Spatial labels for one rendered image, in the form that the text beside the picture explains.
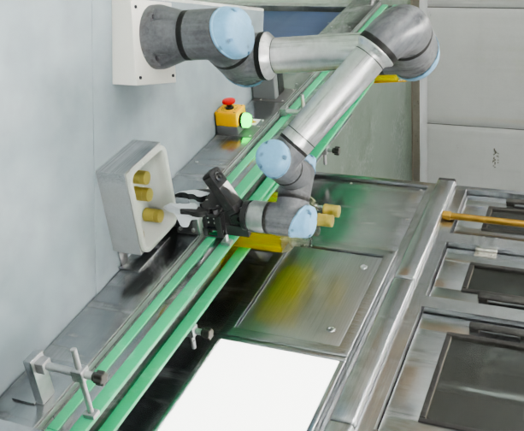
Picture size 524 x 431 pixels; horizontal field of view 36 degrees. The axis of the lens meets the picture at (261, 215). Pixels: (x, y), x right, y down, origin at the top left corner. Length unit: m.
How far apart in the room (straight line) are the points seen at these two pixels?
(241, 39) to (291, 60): 0.14
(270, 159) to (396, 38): 0.36
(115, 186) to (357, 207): 0.97
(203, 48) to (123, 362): 0.72
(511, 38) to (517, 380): 6.22
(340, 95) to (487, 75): 6.46
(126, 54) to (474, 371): 1.09
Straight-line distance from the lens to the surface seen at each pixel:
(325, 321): 2.05
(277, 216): 1.81
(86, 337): 1.82
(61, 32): 1.77
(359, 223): 2.50
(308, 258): 2.29
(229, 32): 1.84
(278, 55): 1.94
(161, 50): 1.91
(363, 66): 1.72
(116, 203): 1.90
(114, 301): 1.91
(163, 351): 1.88
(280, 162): 1.68
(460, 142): 8.47
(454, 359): 2.01
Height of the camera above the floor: 1.81
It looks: 22 degrees down
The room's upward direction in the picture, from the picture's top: 97 degrees clockwise
